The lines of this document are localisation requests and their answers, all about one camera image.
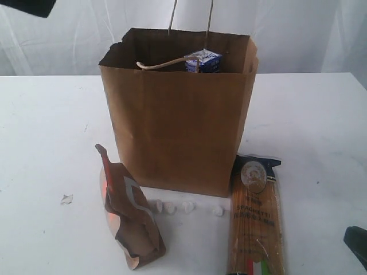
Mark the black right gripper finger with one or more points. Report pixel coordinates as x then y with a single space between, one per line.
356 240

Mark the small torn plastic scrap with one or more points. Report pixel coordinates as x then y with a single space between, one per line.
66 200

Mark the white backdrop curtain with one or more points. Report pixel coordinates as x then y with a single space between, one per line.
291 36

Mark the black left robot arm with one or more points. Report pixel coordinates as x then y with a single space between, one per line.
38 8

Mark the blue white milk carton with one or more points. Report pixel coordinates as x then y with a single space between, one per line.
203 61

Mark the spaghetti package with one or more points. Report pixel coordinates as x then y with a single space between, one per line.
255 238

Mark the brown coffee pouch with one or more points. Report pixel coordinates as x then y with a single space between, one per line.
128 214

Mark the brown paper shopping bag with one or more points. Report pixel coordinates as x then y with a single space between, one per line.
178 130

